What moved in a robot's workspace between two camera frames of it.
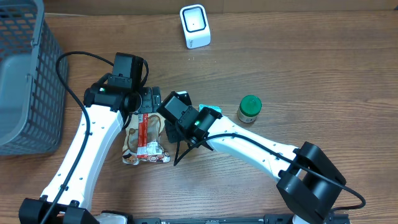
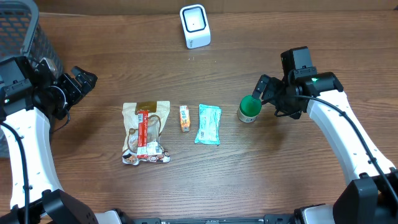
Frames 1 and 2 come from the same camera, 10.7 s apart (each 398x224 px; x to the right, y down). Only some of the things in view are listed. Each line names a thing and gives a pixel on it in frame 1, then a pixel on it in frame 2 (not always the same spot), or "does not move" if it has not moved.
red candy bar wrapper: [143, 136] does not move
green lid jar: [250, 106] does not move
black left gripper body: [150, 100] to [72, 86]
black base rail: [267, 219] does not move
